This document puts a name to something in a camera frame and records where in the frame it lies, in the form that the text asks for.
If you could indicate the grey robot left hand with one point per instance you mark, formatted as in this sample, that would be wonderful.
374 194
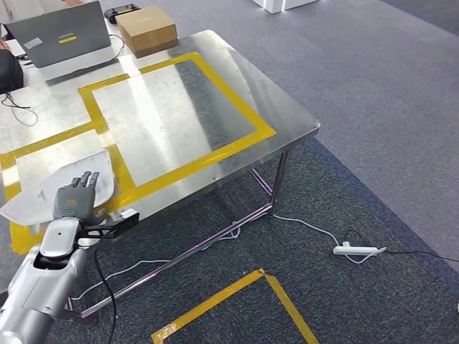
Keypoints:
73 202

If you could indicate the white plastic car panel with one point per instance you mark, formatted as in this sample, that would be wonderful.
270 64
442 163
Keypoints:
35 194

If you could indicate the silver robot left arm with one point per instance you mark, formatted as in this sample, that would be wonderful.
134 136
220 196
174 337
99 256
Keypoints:
47 280

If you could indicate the steel workbench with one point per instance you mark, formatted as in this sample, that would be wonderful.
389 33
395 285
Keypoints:
201 142

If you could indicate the grey laptop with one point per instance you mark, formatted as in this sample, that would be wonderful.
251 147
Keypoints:
61 38

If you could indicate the black gamepad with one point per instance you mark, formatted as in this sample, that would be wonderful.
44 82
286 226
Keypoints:
115 13

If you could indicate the brown cardboard box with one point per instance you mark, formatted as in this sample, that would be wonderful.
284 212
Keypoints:
147 28

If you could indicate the yellow tape square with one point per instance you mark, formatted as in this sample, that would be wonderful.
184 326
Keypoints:
215 299

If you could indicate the white lit plinth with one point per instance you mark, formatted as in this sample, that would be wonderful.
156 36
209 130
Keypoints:
276 5

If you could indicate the white power strip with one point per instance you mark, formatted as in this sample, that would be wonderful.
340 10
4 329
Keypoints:
355 250

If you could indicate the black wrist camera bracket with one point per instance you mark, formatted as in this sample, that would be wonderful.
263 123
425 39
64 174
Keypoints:
100 230

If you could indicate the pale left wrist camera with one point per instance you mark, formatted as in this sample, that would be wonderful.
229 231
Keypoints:
129 219

